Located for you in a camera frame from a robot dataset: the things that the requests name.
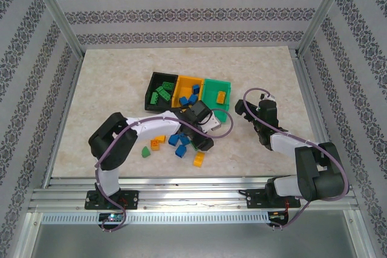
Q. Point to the green plastic bin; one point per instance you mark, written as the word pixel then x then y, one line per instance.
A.
pixel 211 95

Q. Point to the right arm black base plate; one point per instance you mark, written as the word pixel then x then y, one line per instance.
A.
pixel 255 199

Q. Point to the blue lego brick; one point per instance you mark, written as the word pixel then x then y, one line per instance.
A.
pixel 174 139
pixel 192 98
pixel 196 89
pixel 180 151
pixel 183 101
pixel 184 140

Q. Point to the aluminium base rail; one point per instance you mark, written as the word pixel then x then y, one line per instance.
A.
pixel 193 197

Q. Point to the right aluminium side rail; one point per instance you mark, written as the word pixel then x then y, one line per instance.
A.
pixel 307 89

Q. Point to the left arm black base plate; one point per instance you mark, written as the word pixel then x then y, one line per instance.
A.
pixel 131 199

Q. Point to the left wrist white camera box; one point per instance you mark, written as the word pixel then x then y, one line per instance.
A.
pixel 211 122

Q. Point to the orange lego brick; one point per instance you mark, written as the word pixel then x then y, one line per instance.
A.
pixel 154 145

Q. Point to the small circuit board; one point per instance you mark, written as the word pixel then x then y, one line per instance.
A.
pixel 278 216

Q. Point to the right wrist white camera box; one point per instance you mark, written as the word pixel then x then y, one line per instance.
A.
pixel 268 98

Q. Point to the black plastic bin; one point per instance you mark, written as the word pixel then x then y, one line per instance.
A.
pixel 155 79

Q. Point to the green sloped lego brick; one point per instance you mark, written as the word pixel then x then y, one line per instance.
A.
pixel 146 151

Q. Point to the left aluminium frame post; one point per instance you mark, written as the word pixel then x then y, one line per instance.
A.
pixel 56 10

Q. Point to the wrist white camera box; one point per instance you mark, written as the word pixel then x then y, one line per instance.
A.
pixel 268 98
pixel 211 122

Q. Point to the circuit board with green light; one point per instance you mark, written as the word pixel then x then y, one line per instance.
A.
pixel 112 217

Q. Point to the right aluminium frame post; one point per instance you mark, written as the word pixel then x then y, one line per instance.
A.
pixel 322 10

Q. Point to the aluminium frame post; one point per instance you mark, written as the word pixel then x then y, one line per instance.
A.
pixel 322 10
pixel 56 10

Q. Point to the aluminium side rail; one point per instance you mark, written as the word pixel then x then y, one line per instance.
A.
pixel 70 89
pixel 307 89

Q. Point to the yellow plastic bin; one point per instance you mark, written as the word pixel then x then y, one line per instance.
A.
pixel 184 87

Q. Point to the left aluminium side rail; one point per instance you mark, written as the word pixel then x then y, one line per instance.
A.
pixel 70 89

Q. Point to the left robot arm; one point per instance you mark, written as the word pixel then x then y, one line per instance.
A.
pixel 112 143

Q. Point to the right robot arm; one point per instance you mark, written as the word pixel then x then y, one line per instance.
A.
pixel 320 179

